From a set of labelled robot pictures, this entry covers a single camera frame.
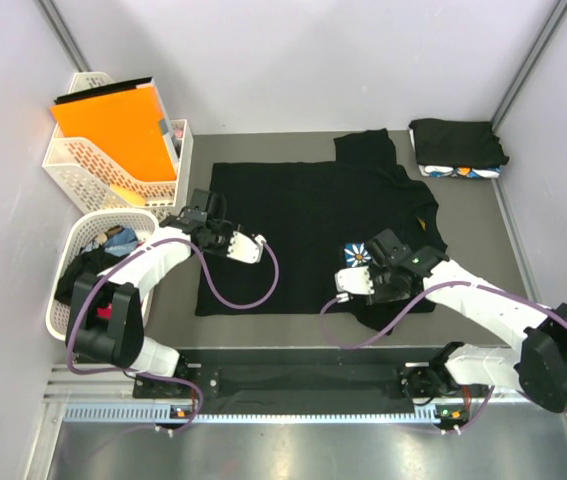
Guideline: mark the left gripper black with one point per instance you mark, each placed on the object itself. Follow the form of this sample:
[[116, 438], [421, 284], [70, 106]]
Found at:
[[229, 228]]

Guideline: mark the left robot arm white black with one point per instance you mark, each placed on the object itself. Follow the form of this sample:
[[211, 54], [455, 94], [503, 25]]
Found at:
[[121, 342]]

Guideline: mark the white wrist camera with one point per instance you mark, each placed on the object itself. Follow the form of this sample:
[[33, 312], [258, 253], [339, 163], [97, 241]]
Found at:
[[353, 281], [245, 248]]

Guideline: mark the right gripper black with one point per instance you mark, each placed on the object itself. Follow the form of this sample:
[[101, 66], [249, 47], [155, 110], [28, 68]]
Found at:
[[381, 295]]

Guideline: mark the red garment in basket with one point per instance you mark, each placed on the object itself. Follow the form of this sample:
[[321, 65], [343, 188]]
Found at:
[[115, 251]]

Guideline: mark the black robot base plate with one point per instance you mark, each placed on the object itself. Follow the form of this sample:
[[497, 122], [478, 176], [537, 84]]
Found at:
[[304, 381]]

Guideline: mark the black garment in basket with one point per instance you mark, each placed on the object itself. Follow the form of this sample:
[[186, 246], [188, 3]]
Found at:
[[92, 262]]

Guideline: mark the white perforated file organizer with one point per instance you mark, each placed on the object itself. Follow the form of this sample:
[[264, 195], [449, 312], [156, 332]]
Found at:
[[84, 172]]

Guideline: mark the black t shirt flower print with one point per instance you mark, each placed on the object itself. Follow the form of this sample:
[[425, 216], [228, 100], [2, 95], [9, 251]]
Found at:
[[312, 203]]

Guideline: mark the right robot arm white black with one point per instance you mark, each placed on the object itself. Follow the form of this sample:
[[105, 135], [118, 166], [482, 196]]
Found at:
[[533, 358]]

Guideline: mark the white oval laundry basket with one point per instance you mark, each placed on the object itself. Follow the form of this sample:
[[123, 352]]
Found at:
[[143, 222]]

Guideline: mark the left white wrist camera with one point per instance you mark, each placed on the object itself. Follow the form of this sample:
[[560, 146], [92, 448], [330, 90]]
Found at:
[[245, 248]]

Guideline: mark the folded black t shirt stack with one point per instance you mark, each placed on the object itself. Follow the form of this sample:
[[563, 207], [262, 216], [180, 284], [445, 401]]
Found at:
[[457, 149]]

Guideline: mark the orange folder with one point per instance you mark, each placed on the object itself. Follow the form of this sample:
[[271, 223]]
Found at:
[[131, 127]]

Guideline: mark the aluminium frame rail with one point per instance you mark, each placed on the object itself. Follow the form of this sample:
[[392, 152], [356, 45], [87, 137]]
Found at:
[[124, 398]]

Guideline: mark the black folder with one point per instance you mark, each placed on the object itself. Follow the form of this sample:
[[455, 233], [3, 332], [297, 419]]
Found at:
[[103, 90]]

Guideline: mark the blue garment in basket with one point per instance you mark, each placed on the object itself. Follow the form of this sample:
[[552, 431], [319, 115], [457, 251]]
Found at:
[[117, 232]]

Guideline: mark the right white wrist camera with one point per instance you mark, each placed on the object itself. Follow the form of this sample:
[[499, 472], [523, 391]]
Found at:
[[353, 281]]

